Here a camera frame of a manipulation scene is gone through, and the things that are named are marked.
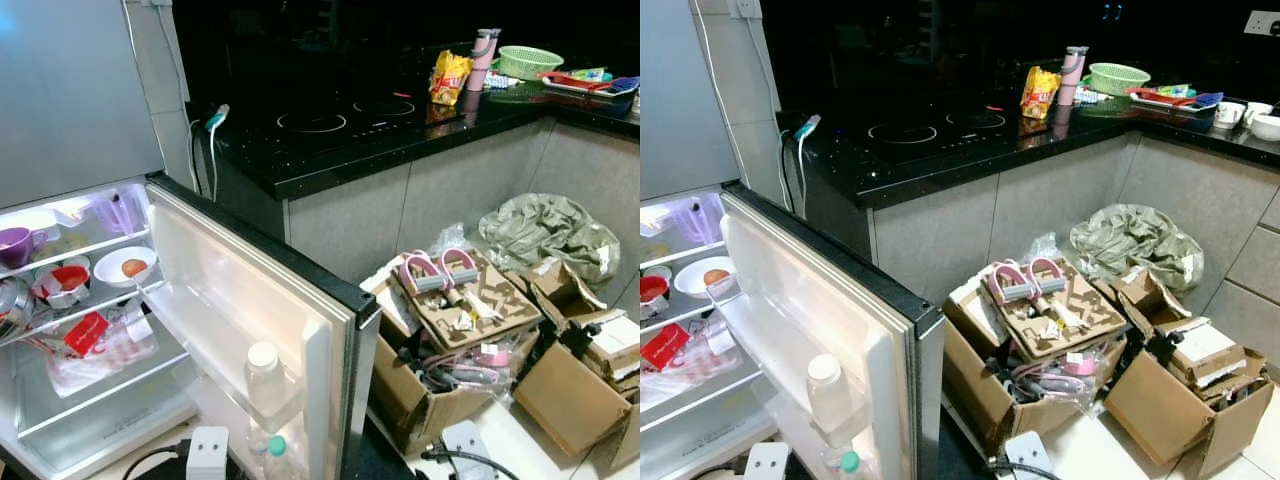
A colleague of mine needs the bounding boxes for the steel pot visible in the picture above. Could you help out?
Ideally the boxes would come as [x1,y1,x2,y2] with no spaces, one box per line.
[0,277,37,339]

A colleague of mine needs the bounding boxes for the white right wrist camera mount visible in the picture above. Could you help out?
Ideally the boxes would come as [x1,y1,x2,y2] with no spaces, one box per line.
[440,419,493,480]
[1003,432,1052,480]

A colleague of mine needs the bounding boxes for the pink bottle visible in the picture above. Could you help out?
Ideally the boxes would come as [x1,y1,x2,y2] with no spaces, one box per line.
[469,28,502,94]
[1056,46,1090,108]

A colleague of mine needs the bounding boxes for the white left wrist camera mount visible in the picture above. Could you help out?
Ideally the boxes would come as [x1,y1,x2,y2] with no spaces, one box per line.
[185,426,230,480]
[745,442,792,480]

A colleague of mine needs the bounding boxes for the clear purple jug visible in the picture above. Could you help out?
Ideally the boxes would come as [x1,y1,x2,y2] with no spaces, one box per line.
[88,190,148,238]
[664,195,725,246]

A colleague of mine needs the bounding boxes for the purple cup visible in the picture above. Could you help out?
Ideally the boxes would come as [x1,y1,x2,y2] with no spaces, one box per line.
[0,226,49,270]

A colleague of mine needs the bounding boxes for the red tray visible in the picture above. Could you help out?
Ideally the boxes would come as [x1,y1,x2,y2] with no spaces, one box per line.
[1128,84,1225,114]
[540,68,641,102]

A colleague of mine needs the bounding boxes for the silver refrigerator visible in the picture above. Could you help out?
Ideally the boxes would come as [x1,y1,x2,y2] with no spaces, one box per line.
[640,0,946,480]
[0,0,383,480]

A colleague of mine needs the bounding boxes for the pink looped handle tool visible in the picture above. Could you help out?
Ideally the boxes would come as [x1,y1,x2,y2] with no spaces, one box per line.
[397,250,443,294]
[1028,256,1067,299]
[440,247,480,291]
[985,259,1032,304]

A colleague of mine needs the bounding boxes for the clear bottle white cap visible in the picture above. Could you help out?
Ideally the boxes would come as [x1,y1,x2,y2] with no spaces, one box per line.
[805,353,852,434]
[244,341,288,418]

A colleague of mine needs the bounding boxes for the yellow snack bag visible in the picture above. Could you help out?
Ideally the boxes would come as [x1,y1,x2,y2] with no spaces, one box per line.
[1019,66,1064,122]
[429,50,474,108]

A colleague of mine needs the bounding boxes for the black countertop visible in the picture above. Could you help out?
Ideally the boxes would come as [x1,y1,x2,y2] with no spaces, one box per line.
[778,65,1280,213]
[185,55,641,203]

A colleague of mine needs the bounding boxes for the grey kitchen cabinet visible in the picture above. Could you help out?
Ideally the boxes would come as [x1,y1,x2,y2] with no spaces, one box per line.
[283,115,641,321]
[865,130,1280,376]

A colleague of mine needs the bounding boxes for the black floor mat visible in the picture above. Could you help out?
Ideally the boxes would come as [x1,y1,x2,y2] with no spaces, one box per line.
[938,425,1001,480]
[345,415,421,480]

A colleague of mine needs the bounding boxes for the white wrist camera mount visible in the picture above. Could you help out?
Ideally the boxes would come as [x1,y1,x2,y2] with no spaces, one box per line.
[1003,432,1052,480]
[185,426,230,480]
[440,419,493,480]
[745,442,792,480]

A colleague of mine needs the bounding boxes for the green plastic basket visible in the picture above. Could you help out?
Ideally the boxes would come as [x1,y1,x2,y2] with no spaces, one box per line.
[496,45,565,82]
[1087,62,1152,98]

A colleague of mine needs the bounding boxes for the red bowl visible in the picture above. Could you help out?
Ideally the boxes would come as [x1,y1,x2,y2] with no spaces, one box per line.
[33,264,93,309]
[640,275,672,320]

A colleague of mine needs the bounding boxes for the large open cardboard box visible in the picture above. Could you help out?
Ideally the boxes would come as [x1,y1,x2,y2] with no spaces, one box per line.
[363,250,549,458]
[942,258,1133,458]

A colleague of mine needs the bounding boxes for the clear plastic bag red label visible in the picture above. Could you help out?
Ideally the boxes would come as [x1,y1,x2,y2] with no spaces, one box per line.
[640,318,748,408]
[28,303,163,398]

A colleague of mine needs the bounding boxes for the silver fridge door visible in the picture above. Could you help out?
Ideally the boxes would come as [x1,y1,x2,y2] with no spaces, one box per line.
[718,182,946,480]
[145,172,383,480]

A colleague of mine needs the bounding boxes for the moulded cardboard insert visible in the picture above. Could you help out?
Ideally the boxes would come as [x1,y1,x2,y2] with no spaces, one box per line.
[390,250,544,353]
[985,258,1131,363]

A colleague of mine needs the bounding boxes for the silver freezer door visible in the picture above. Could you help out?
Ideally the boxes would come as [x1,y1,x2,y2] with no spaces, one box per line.
[640,0,743,203]
[0,0,167,213]

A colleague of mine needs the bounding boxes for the shallow white bowl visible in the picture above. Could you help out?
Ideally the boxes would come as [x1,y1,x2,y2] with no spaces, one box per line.
[92,246,159,290]
[672,256,737,300]

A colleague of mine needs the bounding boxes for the stacked small cardboard boxes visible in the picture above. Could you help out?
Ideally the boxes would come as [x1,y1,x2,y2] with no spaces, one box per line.
[525,258,641,396]
[1110,268,1266,401]

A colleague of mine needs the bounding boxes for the black induction cooktop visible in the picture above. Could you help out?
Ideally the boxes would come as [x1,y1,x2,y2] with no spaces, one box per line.
[845,100,1036,163]
[245,88,446,146]

